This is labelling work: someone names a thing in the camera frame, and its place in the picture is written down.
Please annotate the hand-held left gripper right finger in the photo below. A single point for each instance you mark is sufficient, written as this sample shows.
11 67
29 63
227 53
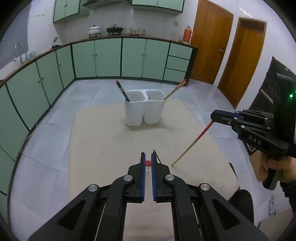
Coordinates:
153 176

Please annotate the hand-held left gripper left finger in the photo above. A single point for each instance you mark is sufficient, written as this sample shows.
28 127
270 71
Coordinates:
143 176

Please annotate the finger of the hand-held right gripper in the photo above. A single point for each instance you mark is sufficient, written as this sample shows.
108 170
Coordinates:
252 126
222 115

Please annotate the light wooden red-patterned chopstick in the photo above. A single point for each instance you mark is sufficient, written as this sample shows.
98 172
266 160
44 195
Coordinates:
148 163
192 144
174 90

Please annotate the white two-compartment utensil holder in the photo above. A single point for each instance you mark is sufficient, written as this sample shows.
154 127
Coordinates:
134 111

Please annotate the dark brown red-tipped chopstick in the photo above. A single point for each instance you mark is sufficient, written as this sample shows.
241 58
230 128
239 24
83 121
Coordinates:
122 90

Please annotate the person's right hand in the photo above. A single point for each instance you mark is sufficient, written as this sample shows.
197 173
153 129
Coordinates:
288 169

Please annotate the beige tablecloth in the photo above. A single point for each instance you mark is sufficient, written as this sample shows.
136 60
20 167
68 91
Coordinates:
104 143

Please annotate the plain wooden door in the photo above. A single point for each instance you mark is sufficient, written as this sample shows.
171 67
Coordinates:
242 64

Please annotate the green cabinet drawer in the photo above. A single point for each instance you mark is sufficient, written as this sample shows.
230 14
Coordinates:
178 62
180 49
175 75

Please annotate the small glass bottle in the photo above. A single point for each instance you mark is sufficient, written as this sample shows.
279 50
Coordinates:
180 39

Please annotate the orange thermos flask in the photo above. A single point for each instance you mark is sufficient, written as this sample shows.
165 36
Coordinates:
187 34

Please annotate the glass jar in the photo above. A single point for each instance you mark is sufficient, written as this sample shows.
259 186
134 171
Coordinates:
141 31

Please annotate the green lower kitchen cabinets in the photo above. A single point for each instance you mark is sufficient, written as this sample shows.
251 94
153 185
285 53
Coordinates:
108 58

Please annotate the green kitchen cabinets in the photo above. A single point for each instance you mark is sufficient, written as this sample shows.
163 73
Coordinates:
108 58
67 10

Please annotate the black wok with lid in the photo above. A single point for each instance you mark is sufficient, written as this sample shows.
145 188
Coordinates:
115 29

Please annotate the white cooking pot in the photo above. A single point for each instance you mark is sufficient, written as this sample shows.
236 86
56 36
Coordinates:
94 31

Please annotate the small metal kettle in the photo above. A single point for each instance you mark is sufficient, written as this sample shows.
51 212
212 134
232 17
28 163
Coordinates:
55 41

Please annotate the cluster of clear bottles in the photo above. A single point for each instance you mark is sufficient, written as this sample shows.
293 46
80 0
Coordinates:
30 55

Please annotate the metal kitchen faucet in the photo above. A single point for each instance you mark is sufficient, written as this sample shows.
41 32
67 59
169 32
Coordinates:
16 51

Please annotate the green upper kitchen cabinets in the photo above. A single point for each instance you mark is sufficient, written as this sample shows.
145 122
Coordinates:
67 10

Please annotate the grey window blind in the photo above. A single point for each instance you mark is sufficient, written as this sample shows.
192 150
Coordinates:
13 34

